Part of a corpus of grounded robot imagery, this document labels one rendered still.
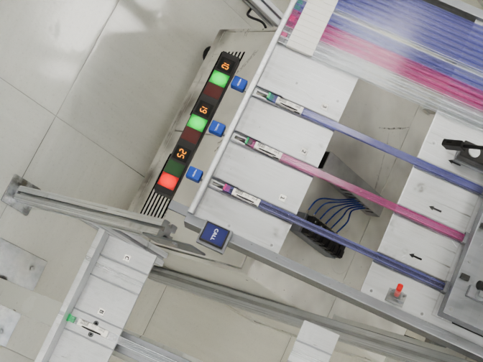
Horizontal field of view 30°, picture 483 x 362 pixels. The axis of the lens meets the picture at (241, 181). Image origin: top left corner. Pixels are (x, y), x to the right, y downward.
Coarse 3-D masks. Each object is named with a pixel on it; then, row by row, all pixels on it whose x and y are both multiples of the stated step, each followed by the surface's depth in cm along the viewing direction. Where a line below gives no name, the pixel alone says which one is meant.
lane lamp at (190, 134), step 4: (188, 128) 190; (184, 132) 190; (188, 132) 190; (192, 132) 190; (196, 132) 190; (200, 132) 190; (184, 136) 189; (188, 136) 189; (192, 136) 189; (196, 136) 189; (188, 140) 189; (192, 140) 189; (196, 140) 189
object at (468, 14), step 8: (424, 0) 199; (432, 0) 198; (440, 0) 197; (448, 0) 197; (456, 0) 197; (448, 8) 198; (456, 8) 196; (464, 8) 196; (472, 8) 196; (464, 16) 198; (472, 16) 197; (480, 16) 196
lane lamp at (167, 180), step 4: (164, 172) 187; (164, 176) 187; (168, 176) 187; (172, 176) 187; (160, 180) 187; (164, 180) 187; (168, 180) 187; (172, 180) 187; (176, 180) 187; (160, 184) 186; (164, 184) 187; (168, 184) 187; (172, 184) 187; (168, 188) 186; (172, 188) 186
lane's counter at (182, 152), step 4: (176, 148) 189; (180, 148) 189; (184, 148) 189; (176, 152) 188; (180, 152) 188; (184, 152) 188; (188, 152) 188; (172, 156) 188; (176, 156) 188; (180, 156) 188; (184, 156) 188; (188, 156) 188; (180, 160) 188; (184, 160) 188
